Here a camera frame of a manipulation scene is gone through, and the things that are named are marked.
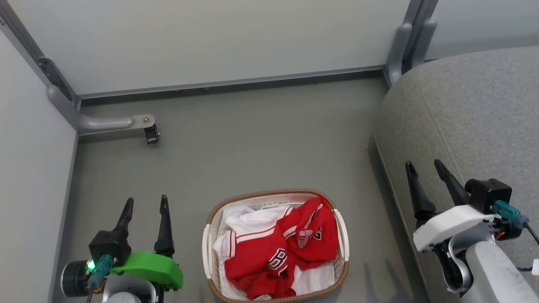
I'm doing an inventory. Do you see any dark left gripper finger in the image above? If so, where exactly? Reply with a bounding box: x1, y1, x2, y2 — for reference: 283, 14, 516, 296
153, 194, 176, 258
114, 197, 134, 233

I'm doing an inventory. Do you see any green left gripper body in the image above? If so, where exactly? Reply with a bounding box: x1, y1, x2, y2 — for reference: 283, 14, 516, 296
110, 251, 184, 291

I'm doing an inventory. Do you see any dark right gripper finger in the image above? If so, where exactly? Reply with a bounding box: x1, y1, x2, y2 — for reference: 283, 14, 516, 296
405, 161, 438, 230
433, 159, 472, 207

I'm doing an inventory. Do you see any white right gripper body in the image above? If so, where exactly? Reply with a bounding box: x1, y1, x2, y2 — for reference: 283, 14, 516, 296
412, 205, 498, 253

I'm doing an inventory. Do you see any grey fabric sofa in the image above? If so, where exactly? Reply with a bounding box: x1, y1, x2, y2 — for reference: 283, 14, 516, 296
373, 45, 539, 303

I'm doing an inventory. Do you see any white wicker-rimmed laundry basket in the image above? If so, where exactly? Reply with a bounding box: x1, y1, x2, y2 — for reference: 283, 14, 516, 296
202, 189, 350, 303

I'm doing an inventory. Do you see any white red-striped garment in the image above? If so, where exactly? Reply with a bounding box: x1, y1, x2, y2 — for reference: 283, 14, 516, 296
212, 204, 337, 301

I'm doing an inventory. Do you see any grey partition support foot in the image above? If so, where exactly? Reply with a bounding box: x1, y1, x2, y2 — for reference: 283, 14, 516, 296
47, 84, 156, 136

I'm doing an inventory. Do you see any red baseball jersey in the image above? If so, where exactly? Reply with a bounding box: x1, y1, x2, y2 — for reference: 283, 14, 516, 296
224, 195, 340, 300

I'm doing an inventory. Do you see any left teal plug black cable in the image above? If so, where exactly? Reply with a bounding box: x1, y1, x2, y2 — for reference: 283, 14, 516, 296
85, 254, 115, 303

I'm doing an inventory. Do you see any teal plug black cable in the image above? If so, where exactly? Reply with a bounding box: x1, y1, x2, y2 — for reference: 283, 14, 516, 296
492, 200, 539, 246
85, 254, 115, 303

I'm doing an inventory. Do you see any right teal plug black cable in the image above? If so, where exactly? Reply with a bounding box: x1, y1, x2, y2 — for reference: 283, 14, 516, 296
492, 200, 539, 246

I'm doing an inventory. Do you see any grey forked partition post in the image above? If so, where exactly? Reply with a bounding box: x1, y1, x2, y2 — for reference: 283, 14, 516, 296
384, 0, 439, 88

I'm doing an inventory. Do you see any grey partition base rail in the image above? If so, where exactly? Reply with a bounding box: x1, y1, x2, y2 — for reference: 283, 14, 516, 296
78, 64, 386, 101

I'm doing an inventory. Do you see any dark grey partition corner rail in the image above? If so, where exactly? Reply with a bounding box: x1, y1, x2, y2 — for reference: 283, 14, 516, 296
0, 0, 81, 111

